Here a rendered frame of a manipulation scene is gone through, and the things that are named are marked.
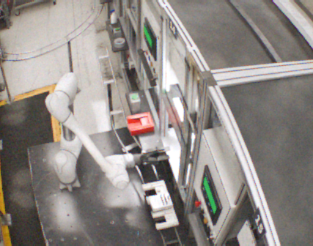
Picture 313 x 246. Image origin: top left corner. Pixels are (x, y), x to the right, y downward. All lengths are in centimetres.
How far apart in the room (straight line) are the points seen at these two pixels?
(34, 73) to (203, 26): 324
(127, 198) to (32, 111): 194
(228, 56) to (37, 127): 281
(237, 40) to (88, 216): 162
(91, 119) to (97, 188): 139
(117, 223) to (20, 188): 143
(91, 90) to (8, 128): 117
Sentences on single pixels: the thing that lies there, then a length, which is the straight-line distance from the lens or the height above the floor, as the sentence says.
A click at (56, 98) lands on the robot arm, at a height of 152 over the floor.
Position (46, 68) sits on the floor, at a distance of 497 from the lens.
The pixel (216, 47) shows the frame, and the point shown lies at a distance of 192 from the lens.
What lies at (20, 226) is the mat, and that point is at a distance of 372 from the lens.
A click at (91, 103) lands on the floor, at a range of 440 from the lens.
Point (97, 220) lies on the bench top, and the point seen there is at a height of 68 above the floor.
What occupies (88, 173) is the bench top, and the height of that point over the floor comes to 68.
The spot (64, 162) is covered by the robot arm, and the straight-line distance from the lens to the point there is 282.
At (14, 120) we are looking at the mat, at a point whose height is 1.
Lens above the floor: 323
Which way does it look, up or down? 51 degrees down
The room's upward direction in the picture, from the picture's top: straight up
